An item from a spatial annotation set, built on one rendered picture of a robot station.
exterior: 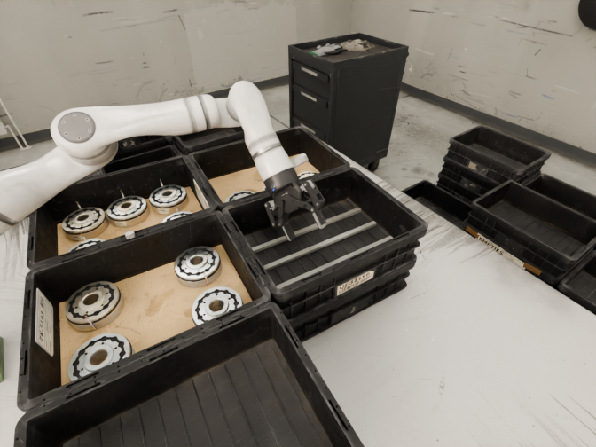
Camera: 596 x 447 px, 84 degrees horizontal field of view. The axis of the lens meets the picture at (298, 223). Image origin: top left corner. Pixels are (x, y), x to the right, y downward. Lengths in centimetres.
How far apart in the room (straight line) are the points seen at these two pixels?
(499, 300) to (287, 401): 64
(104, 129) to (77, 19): 295
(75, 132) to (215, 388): 51
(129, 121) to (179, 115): 9
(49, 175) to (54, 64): 293
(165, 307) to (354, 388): 44
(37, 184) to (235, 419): 54
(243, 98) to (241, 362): 52
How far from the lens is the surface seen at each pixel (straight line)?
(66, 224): 105
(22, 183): 76
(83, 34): 365
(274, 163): 71
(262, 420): 64
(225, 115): 78
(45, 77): 370
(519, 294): 109
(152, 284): 83
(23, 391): 67
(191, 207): 101
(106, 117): 72
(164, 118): 72
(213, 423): 65
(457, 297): 100
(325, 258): 82
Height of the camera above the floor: 143
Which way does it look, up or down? 42 degrees down
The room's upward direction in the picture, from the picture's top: straight up
